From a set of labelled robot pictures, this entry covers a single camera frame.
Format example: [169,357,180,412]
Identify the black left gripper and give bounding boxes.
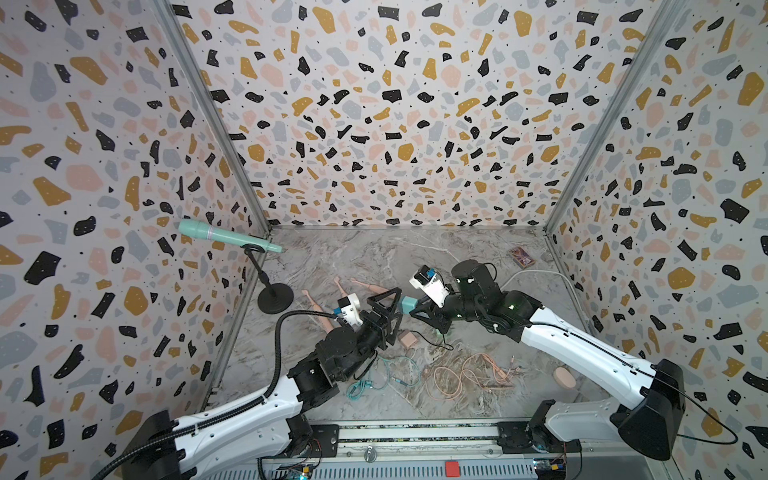
[341,289,408,384]

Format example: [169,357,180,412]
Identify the green plug adapter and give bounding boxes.
[400,296,418,315]

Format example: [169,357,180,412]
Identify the pink plug adapter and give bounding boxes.
[398,331,419,349]

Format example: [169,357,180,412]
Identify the black charging cable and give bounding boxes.
[413,328,455,353]

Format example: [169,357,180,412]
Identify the pink toothbrush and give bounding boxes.
[350,278,388,294]
[302,290,334,333]
[334,276,349,297]

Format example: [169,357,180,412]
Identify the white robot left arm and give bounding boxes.
[117,288,402,479]

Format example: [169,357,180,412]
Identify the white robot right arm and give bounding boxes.
[409,260,685,461]

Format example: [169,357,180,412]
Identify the small colourful card box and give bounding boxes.
[510,246,536,269]

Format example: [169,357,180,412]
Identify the black microphone stand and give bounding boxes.
[242,244,294,314]

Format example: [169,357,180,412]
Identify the pink round cap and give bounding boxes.
[553,367,577,390]

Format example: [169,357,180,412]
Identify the black corrugated conduit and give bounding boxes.
[92,311,339,479]

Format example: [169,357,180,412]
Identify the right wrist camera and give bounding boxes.
[409,265,450,308]

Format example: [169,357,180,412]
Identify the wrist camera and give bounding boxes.
[409,265,450,308]
[334,294,363,330]

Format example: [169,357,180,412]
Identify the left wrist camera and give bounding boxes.
[334,294,363,330]

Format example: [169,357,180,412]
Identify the pink coiled cable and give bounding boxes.
[422,352,517,398]

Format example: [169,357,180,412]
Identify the teal coiled cable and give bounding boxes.
[345,356,421,402]

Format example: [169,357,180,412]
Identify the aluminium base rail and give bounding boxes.
[257,416,667,480]

